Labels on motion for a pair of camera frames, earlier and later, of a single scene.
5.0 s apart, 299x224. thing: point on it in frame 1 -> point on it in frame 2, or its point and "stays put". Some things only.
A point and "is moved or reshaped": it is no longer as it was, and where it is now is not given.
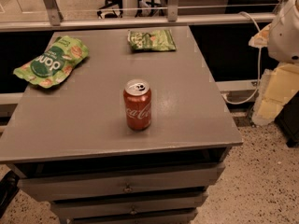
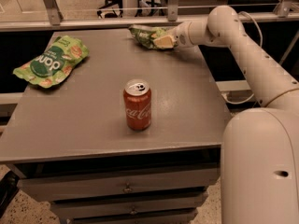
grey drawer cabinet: [68, 144] stays put
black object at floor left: [8, 187] stays put
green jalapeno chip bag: [151, 40] is moved or reshaped
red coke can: [137, 97] stays put
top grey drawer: [121, 182] stays put
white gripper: [286, 37] -> [179, 35]
